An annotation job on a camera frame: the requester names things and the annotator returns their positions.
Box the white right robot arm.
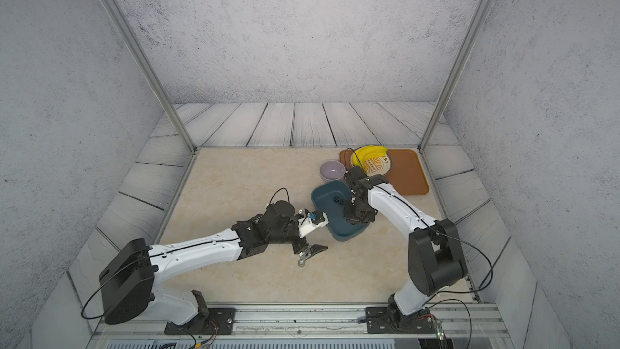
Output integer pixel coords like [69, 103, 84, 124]
[344, 183, 468, 316]

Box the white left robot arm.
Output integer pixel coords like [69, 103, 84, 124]
[99, 200, 329, 325]

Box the teal plastic storage box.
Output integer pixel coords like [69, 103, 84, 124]
[311, 181, 368, 242]

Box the lilac grey bowl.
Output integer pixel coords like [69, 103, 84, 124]
[319, 160, 346, 183]

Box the patterned ceramic plate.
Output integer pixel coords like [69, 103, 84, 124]
[350, 147, 392, 176]

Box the yellow banana bunch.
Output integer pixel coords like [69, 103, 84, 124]
[350, 145, 388, 170]

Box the brown plastic tray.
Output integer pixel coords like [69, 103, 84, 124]
[339, 149, 429, 196]

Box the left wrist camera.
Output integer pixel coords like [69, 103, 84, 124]
[298, 209, 329, 238]

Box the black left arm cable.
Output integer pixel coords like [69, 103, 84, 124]
[267, 186, 292, 209]

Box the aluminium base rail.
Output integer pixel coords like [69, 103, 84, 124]
[89, 300, 513, 348]

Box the aluminium frame post right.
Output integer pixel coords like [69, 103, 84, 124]
[418, 0, 494, 154]

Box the aluminium frame post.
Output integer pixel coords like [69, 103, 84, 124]
[99, 0, 198, 154]
[418, 0, 494, 154]

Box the aluminium frame post left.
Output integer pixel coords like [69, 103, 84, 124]
[99, 0, 198, 154]

